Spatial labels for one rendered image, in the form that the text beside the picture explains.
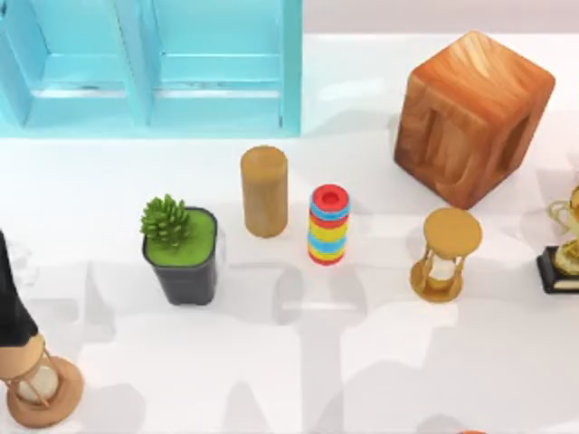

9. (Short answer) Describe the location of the light brown wooden hourglass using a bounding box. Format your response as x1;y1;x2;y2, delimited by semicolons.
0;333;85;430

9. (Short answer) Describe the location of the golden yellow hourglass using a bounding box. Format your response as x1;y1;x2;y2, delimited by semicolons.
410;207;483;305

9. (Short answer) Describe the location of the wooden block with recesses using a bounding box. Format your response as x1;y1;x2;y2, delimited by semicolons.
393;30;556;212

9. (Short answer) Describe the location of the stack of coloured rings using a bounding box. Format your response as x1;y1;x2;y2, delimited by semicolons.
307;184;352;266

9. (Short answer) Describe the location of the green plant in black pot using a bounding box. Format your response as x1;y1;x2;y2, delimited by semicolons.
140;193;219;307

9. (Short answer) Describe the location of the light blue rack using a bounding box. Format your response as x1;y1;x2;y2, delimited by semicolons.
0;0;303;138

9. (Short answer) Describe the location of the tan wooden cylinder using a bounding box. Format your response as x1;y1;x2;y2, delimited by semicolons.
240;145;290;239

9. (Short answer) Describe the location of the gold trophy on black base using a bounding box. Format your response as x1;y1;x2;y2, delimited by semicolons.
536;184;579;295

